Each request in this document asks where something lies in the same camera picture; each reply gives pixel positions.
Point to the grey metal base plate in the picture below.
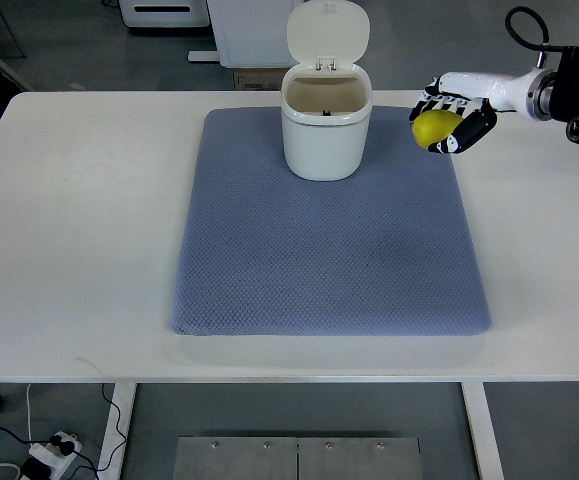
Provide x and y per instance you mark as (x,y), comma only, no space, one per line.
(297,458)

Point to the right white table leg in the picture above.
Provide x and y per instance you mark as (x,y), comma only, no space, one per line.
(482,431)

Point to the white table leg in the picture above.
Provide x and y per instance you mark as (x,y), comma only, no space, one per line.
(120,398)
(482,431)

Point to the white cabinet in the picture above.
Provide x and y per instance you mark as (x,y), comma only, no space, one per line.
(248,34)

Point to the white power strip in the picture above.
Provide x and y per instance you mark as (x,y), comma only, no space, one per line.
(58,453)

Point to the left white table leg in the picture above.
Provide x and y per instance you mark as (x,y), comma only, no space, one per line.
(120,398)

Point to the white appliance with black slot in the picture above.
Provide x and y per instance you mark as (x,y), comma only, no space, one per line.
(164,14)

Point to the cardboard box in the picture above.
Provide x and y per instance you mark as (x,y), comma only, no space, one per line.
(258,79)

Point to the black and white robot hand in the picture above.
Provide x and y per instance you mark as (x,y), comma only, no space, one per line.
(479,98)

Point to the blue textured mat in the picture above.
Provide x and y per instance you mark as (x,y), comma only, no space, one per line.
(386,251)

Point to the white trash can with lid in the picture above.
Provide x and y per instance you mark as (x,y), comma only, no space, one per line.
(326,97)

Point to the yellow lemon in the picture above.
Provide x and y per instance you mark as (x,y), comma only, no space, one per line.
(432,126)

